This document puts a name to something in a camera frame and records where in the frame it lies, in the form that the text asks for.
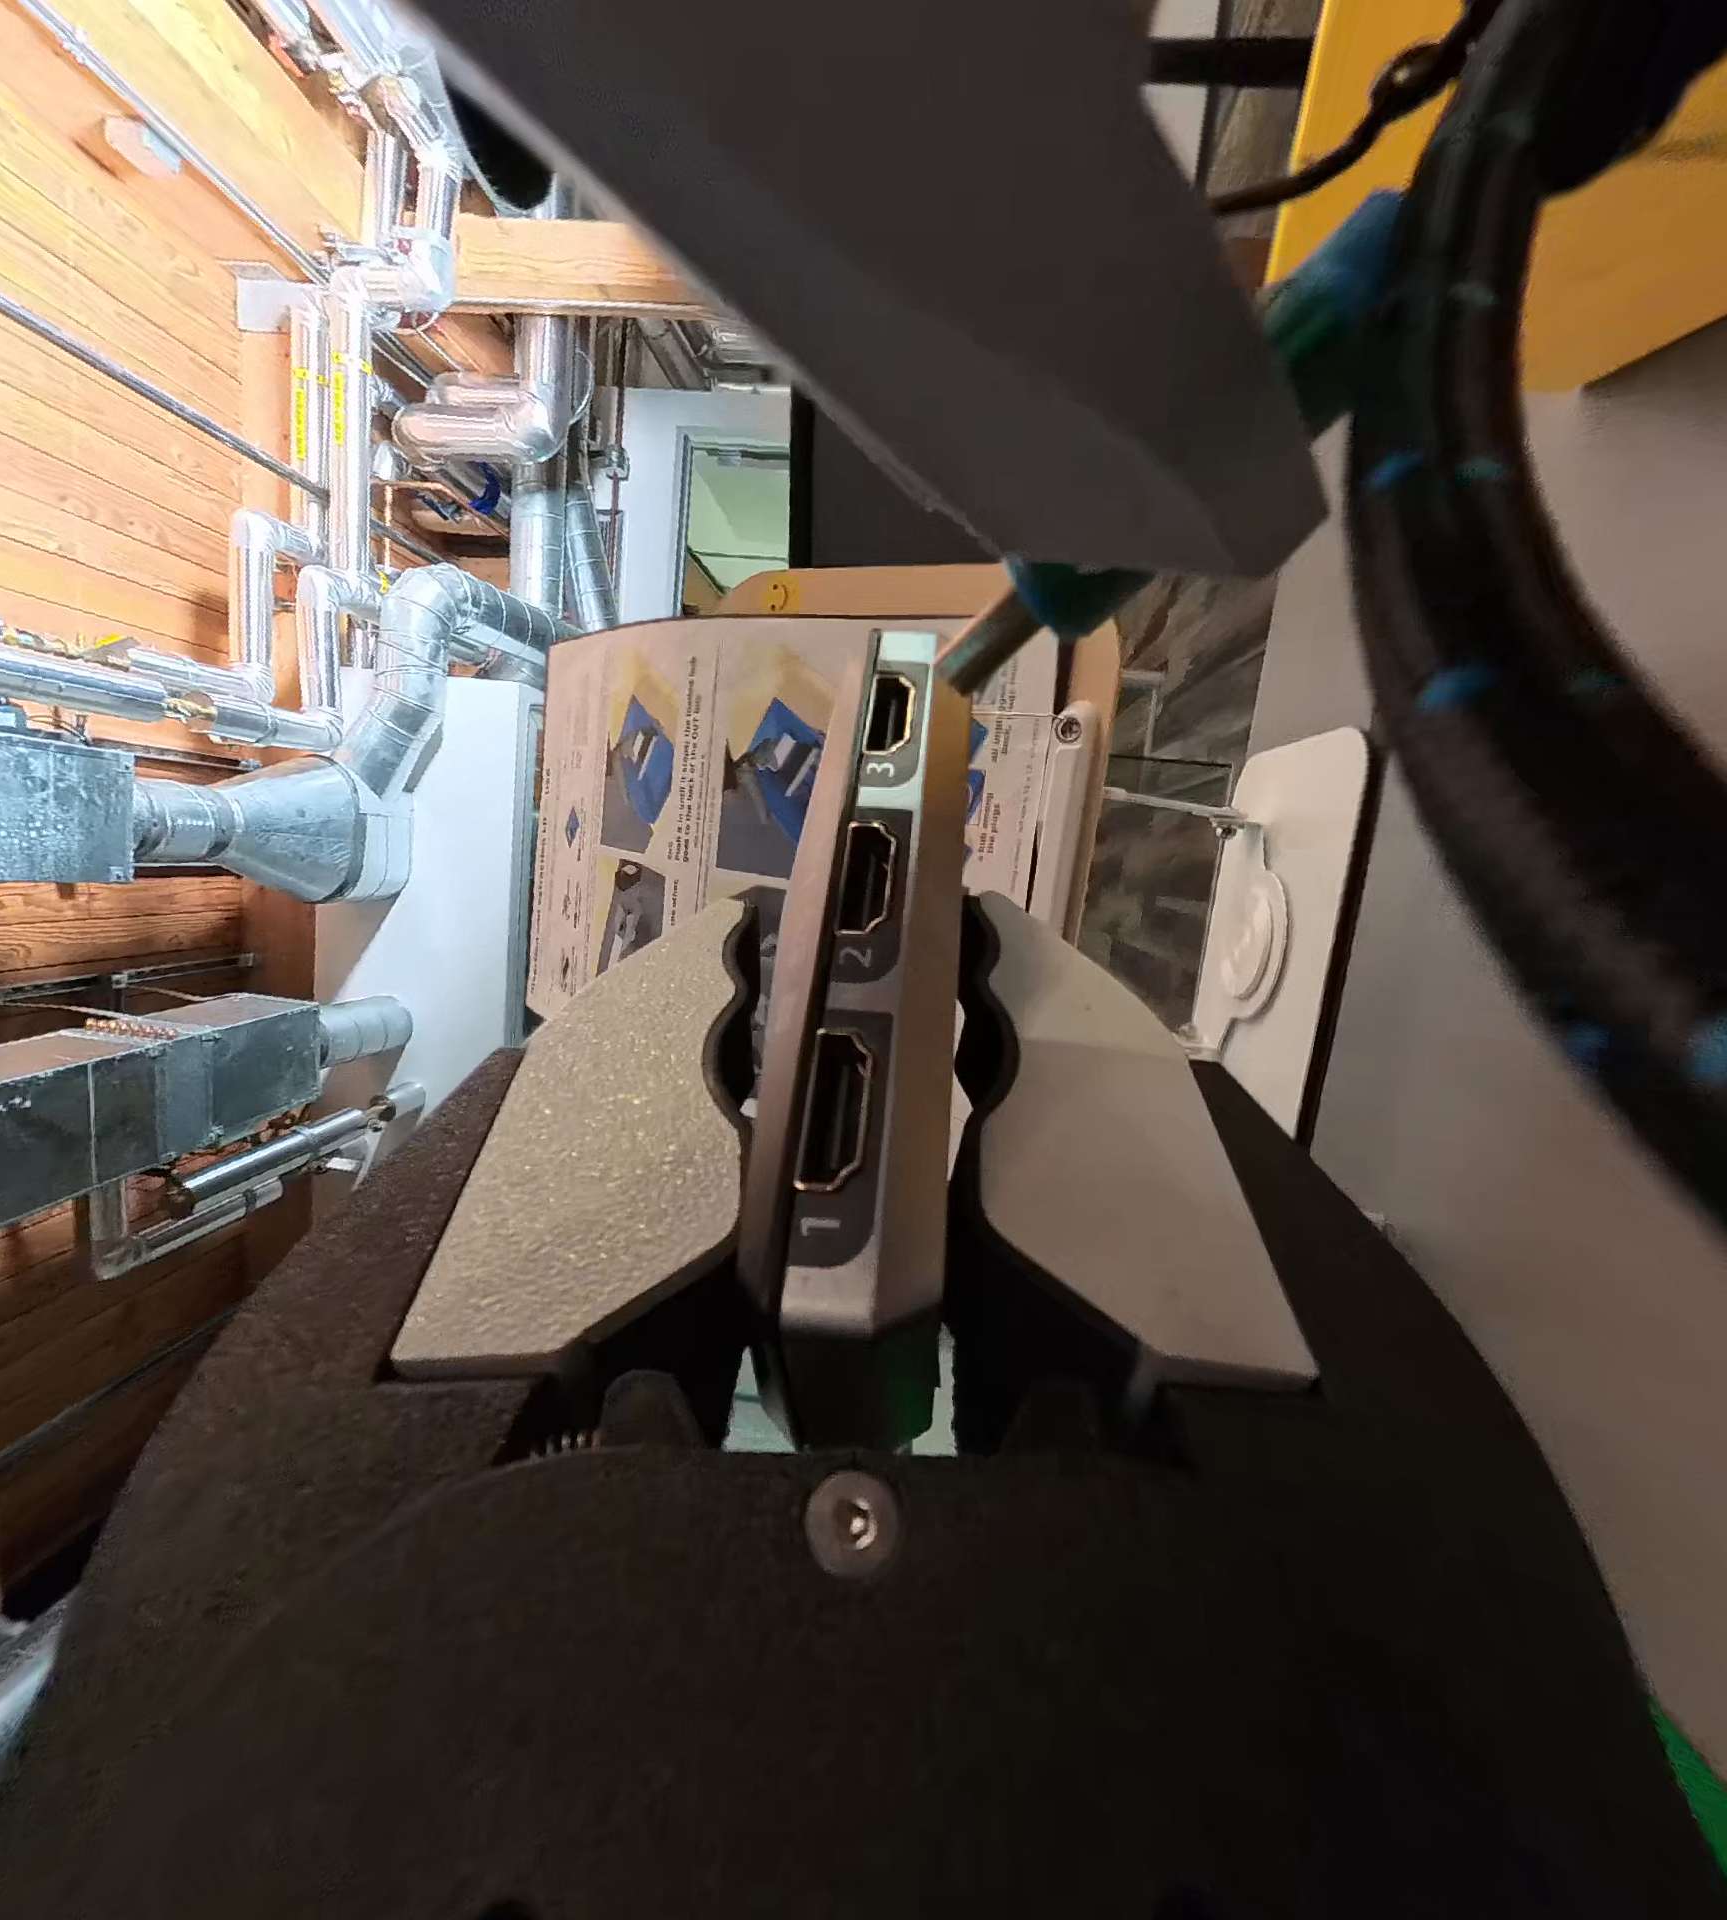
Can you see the yellow plastic bin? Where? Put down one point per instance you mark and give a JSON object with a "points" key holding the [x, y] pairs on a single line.
{"points": [[1703, 241]]}

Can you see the white stand base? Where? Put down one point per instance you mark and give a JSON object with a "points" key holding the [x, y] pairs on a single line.
{"points": [[1284, 930]]}

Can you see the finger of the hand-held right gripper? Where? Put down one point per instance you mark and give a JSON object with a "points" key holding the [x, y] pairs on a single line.
{"points": [[924, 241]]}

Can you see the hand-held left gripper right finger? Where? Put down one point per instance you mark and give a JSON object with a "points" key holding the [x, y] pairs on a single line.
{"points": [[1134, 1201]]}

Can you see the silver ventilation ducts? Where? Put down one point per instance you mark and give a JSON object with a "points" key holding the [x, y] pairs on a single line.
{"points": [[264, 810]]}

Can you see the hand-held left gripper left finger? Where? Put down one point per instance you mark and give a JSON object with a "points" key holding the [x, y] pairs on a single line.
{"points": [[578, 1186]]}

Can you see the silver grey usb adapter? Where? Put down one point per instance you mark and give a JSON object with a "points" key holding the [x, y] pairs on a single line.
{"points": [[858, 1201]]}

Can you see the wooden beam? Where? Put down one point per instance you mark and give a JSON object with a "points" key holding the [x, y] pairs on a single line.
{"points": [[578, 264]]}

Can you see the instruction sheet on wooden board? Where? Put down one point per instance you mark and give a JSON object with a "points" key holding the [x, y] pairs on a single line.
{"points": [[668, 780]]}

